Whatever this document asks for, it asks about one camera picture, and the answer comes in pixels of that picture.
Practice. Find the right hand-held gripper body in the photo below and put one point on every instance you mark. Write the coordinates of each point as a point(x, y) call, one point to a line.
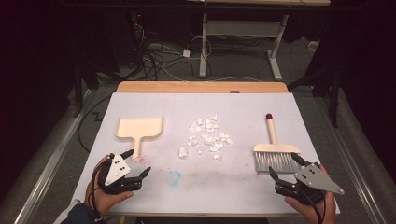
point(314, 179)

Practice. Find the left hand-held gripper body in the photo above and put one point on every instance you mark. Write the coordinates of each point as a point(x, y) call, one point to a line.
point(116, 169)

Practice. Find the wooden brush with red tip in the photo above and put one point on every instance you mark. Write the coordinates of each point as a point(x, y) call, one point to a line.
point(275, 149)

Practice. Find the pile of white paper scraps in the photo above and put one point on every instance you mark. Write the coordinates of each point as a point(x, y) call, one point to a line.
point(209, 137)

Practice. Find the person's left hand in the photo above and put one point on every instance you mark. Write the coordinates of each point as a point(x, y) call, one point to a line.
point(99, 199)

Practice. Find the person's right hand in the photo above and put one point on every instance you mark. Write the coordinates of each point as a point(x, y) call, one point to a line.
point(317, 213)

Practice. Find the white table mat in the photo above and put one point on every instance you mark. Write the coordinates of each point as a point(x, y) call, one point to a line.
point(199, 183)

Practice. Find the black metal stand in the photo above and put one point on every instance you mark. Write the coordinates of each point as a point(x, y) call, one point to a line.
point(77, 93)

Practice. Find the wooden table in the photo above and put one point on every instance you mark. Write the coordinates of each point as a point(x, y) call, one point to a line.
point(202, 87)

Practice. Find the small white box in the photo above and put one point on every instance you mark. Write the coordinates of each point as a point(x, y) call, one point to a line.
point(313, 45)

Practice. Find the white power adapter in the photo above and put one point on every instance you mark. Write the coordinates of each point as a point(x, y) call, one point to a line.
point(186, 53)

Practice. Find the metal floor rail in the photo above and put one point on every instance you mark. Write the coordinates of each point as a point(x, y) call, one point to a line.
point(351, 168)
point(53, 158)

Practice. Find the white metal desk frame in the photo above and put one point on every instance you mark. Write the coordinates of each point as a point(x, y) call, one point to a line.
point(204, 46)

